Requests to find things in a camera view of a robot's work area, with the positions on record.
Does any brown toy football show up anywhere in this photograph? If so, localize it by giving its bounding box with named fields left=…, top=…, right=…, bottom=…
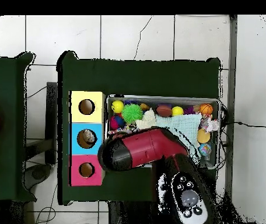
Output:
left=156, top=104, right=173, bottom=118

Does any black power cable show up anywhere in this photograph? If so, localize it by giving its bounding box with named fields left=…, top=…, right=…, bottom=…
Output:
left=221, top=120, right=266, bottom=128

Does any yellow smiley foam ball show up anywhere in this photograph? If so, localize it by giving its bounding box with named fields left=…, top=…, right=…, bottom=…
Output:
left=110, top=100, right=125, bottom=114

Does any grey metal rail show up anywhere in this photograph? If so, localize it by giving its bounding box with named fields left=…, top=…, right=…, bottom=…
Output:
left=223, top=15, right=238, bottom=201

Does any black upright panel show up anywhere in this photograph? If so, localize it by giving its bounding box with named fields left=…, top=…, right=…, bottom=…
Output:
left=44, top=81, right=58, bottom=165

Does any dark green table cloth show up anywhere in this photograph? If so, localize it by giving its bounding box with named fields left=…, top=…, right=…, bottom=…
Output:
left=0, top=51, right=37, bottom=202
left=57, top=50, right=221, bottom=206

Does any cream waffle cloth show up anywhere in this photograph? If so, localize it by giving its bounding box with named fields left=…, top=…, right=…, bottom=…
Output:
left=135, top=108, right=157, bottom=130

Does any green spiky rubber ball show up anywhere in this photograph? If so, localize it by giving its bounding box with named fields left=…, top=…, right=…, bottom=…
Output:
left=121, top=103, right=144, bottom=124

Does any mint green waffle cloth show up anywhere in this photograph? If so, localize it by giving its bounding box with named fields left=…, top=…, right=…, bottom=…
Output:
left=155, top=114, right=202, bottom=162

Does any silver wire mesh bin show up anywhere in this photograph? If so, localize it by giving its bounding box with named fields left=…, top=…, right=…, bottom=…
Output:
left=104, top=94, right=221, bottom=170

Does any purple spiky rubber ball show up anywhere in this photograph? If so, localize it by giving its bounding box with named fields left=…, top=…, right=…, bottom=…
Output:
left=183, top=106, right=195, bottom=116

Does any peach foam ball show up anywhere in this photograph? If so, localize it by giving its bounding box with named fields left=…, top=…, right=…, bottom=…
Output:
left=197, top=128, right=211, bottom=144

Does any globe print foam ball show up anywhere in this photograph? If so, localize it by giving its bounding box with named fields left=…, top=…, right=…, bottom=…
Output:
left=197, top=143, right=212, bottom=158

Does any yellow tennis ball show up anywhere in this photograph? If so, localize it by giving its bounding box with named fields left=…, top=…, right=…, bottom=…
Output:
left=171, top=106, right=184, bottom=117

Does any wooden box with three holes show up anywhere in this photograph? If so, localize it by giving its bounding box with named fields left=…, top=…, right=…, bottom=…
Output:
left=68, top=90, right=106, bottom=187

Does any orange toy basketball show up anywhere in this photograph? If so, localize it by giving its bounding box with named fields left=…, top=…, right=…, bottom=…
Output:
left=198, top=103, right=214, bottom=116

